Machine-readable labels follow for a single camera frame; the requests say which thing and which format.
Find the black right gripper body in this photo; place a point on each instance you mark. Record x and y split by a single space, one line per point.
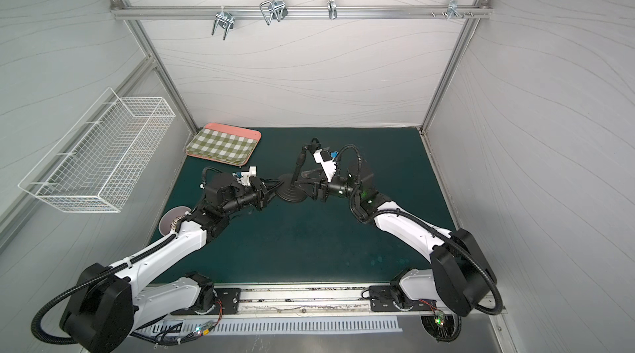
317 187

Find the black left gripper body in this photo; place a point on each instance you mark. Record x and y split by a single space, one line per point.
258 194

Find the black microphone stand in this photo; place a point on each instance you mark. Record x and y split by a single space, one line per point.
287 190

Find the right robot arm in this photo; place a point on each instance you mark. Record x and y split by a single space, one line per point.
460 276

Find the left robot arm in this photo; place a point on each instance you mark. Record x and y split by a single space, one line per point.
114 301

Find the pink plastic tray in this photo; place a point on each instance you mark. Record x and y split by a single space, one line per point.
232 130

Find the green white checkered cloth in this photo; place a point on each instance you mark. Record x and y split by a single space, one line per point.
221 147

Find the grey bowl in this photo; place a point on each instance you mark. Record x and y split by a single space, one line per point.
170 217

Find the metal hook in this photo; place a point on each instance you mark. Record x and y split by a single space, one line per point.
332 10
452 12
223 22
273 10

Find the aluminium crossbar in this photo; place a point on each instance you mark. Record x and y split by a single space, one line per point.
298 13

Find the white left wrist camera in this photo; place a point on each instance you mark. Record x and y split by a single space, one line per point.
244 177

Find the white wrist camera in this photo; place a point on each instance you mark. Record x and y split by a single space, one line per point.
244 177
328 161

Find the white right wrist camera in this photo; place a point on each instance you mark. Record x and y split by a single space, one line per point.
328 161

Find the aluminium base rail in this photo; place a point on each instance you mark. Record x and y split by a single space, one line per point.
347 298

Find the white wire basket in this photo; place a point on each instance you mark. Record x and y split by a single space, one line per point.
96 165

